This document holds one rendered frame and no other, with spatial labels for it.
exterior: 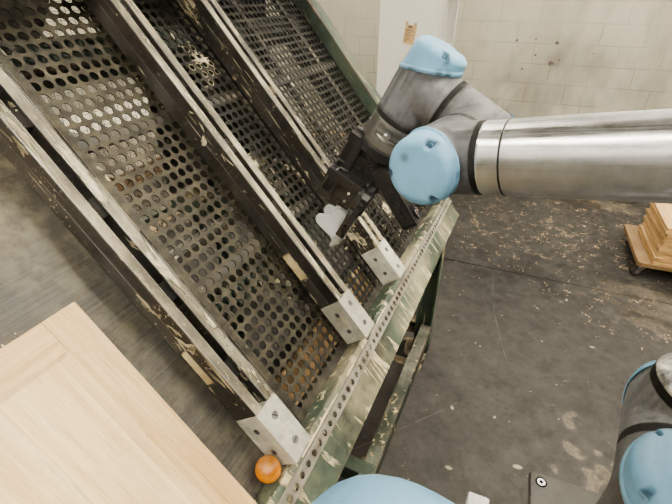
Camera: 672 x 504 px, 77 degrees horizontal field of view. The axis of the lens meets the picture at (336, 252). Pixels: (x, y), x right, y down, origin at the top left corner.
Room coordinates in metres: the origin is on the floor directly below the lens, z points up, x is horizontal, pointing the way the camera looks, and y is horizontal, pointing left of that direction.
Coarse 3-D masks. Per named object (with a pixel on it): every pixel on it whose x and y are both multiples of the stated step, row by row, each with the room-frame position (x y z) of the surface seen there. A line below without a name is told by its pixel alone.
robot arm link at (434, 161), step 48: (432, 144) 0.40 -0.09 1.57; (480, 144) 0.39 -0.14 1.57; (528, 144) 0.37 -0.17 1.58; (576, 144) 0.34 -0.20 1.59; (624, 144) 0.33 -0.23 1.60; (432, 192) 0.39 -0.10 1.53; (480, 192) 0.39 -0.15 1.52; (528, 192) 0.36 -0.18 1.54; (576, 192) 0.34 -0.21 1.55; (624, 192) 0.32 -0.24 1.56
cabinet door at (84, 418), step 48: (48, 336) 0.48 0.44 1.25; (96, 336) 0.52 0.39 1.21; (0, 384) 0.40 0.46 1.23; (48, 384) 0.43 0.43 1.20; (96, 384) 0.46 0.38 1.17; (144, 384) 0.49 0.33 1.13; (0, 432) 0.35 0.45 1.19; (48, 432) 0.38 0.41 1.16; (96, 432) 0.40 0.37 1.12; (144, 432) 0.43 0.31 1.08; (192, 432) 0.46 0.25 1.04; (0, 480) 0.31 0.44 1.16; (48, 480) 0.33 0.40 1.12; (96, 480) 0.35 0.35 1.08; (144, 480) 0.38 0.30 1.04; (192, 480) 0.40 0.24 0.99
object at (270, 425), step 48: (0, 96) 0.73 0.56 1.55; (0, 144) 0.69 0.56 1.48; (48, 144) 0.70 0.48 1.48; (48, 192) 0.66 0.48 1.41; (96, 192) 0.68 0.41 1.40; (96, 240) 0.62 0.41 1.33; (144, 240) 0.66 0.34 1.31; (144, 288) 0.59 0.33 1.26; (192, 336) 0.56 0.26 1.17; (240, 384) 0.54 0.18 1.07; (288, 432) 0.51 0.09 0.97
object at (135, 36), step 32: (96, 0) 1.09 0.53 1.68; (128, 0) 1.11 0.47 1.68; (128, 32) 1.06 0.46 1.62; (160, 64) 1.03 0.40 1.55; (160, 96) 1.04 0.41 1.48; (192, 96) 1.05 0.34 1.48; (192, 128) 1.00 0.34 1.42; (224, 128) 1.02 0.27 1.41; (224, 160) 0.97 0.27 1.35; (256, 192) 0.94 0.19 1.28; (256, 224) 0.94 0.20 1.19; (288, 224) 0.95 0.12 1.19; (320, 256) 0.92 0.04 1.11; (320, 288) 0.87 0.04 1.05; (352, 320) 0.83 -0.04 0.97
